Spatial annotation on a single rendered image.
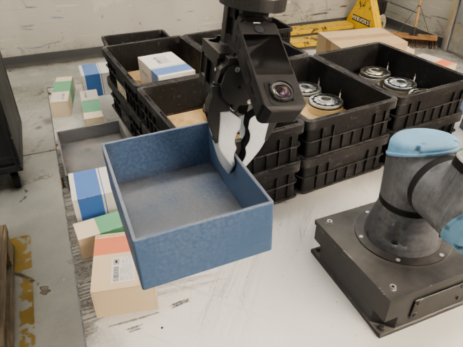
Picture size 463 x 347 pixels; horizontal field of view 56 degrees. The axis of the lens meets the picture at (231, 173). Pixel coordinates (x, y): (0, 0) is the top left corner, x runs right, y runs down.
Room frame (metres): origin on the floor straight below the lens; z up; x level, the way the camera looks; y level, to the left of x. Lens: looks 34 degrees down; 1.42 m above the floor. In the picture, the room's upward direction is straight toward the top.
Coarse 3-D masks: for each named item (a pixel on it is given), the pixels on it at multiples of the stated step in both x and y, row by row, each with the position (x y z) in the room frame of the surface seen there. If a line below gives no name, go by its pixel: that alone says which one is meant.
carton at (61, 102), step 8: (56, 80) 1.62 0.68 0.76; (64, 80) 1.62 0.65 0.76; (72, 80) 1.64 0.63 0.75; (56, 88) 1.54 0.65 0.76; (64, 88) 1.54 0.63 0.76; (72, 88) 1.60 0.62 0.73; (56, 96) 1.46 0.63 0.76; (64, 96) 1.46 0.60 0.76; (72, 96) 1.55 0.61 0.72; (56, 104) 1.42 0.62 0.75; (64, 104) 1.42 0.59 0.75; (72, 104) 1.51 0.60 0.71; (56, 112) 1.42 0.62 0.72; (64, 112) 1.42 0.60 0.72
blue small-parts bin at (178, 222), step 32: (192, 128) 0.53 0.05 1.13; (128, 160) 0.50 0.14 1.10; (160, 160) 0.52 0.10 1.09; (192, 160) 0.53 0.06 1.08; (128, 192) 0.47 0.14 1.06; (160, 192) 0.47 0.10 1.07; (192, 192) 0.47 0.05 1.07; (224, 192) 0.47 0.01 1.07; (256, 192) 0.39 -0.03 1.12; (128, 224) 0.33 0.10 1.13; (160, 224) 0.41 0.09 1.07; (192, 224) 0.33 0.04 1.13; (224, 224) 0.34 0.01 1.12; (256, 224) 0.36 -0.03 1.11; (160, 256) 0.32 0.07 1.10; (192, 256) 0.33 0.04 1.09; (224, 256) 0.34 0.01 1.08
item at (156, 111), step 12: (156, 84) 1.17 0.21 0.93; (168, 84) 1.17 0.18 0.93; (144, 96) 1.08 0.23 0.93; (156, 108) 1.01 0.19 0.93; (168, 120) 0.94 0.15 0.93; (300, 120) 0.94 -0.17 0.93; (276, 132) 0.89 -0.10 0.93; (288, 132) 0.90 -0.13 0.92; (300, 132) 0.92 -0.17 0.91; (240, 144) 0.85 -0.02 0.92
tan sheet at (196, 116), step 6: (174, 114) 1.18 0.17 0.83; (180, 114) 1.18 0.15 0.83; (186, 114) 1.18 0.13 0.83; (192, 114) 1.18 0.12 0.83; (198, 114) 1.18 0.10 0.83; (174, 120) 1.14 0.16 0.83; (180, 120) 1.14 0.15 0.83; (186, 120) 1.14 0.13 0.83; (192, 120) 1.14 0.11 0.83; (198, 120) 1.14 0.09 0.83; (204, 120) 1.14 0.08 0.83
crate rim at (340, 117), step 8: (304, 56) 1.40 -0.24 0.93; (312, 56) 1.40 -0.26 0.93; (328, 64) 1.33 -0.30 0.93; (344, 72) 1.26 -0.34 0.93; (360, 80) 1.20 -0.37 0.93; (376, 88) 1.14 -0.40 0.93; (392, 96) 1.08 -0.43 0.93; (376, 104) 1.04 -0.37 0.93; (384, 104) 1.04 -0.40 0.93; (392, 104) 1.06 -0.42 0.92; (344, 112) 0.99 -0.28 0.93; (352, 112) 0.99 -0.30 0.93; (360, 112) 1.01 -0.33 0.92; (368, 112) 1.02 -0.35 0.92; (376, 112) 1.03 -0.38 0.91; (304, 120) 0.95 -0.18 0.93; (312, 120) 0.94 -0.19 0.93; (320, 120) 0.95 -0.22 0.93; (328, 120) 0.96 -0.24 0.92; (336, 120) 0.97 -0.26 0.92; (344, 120) 0.98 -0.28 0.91; (304, 128) 0.94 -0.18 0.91; (312, 128) 0.94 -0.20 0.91; (320, 128) 0.95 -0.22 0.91
